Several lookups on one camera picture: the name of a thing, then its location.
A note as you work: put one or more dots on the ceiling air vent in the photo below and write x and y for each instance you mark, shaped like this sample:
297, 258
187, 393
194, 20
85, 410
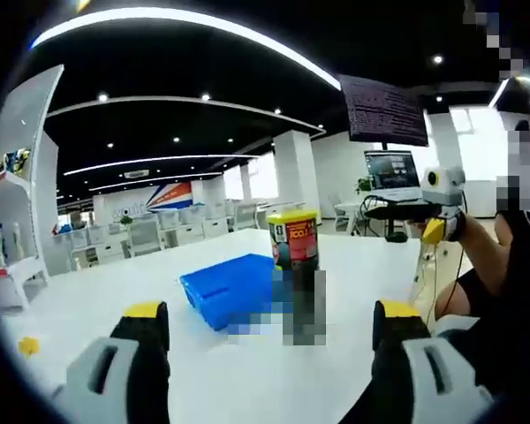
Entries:
136, 173

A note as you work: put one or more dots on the white table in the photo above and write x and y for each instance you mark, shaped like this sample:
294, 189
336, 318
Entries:
115, 287

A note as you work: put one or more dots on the row of colourful snack bags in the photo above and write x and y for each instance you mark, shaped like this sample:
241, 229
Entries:
9, 161

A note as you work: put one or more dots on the tall printed chip container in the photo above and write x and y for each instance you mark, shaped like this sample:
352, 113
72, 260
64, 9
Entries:
300, 247

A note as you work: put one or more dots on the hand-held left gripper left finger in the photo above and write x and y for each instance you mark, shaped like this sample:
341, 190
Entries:
88, 388

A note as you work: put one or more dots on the open laptop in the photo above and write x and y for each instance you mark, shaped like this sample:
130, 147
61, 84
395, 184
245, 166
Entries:
393, 172

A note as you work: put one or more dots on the black hanging monitor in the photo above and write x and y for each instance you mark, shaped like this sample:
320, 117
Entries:
384, 110

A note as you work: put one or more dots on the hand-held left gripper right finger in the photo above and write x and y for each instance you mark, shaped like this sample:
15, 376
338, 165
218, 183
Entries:
415, 397

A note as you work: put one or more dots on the white display shelf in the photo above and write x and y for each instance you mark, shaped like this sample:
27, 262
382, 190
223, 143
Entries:
22, 132

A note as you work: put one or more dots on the person's bare leg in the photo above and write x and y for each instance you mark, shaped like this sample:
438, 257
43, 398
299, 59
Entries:
457, 296

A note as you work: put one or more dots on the green potted plant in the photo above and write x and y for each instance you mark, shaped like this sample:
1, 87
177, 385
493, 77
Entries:
363, 185

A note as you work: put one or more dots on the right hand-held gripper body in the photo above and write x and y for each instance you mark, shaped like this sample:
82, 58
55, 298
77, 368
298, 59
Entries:
446, 187

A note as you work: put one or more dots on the blue plastic box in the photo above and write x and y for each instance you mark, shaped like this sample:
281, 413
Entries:
229, 282

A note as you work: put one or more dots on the small yellow item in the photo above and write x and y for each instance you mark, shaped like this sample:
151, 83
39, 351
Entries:
28, 346

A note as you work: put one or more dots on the white mesh office chair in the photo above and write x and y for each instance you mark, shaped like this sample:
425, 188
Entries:
143, 236

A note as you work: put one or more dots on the yellow round toy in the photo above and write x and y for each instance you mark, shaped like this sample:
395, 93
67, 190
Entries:
291, 218

